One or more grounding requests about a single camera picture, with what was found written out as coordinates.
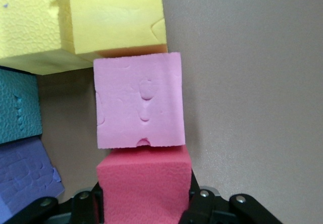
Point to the red foam cube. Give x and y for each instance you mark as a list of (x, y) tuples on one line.
[(143, 183)]

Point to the purple foam cube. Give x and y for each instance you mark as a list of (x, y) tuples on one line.
[(25, 171)]

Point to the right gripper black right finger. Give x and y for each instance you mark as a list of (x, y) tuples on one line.
[(204, 206)]

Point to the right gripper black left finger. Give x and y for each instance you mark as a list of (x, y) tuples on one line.
[(83, 209)]

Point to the table cover sheet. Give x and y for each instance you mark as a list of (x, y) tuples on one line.
[(252, 82)]

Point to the blue foam cube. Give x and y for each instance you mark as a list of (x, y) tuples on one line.
[(20, 105)]

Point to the notched pink foam cube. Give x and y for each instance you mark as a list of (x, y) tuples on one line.
[(138, 100)]

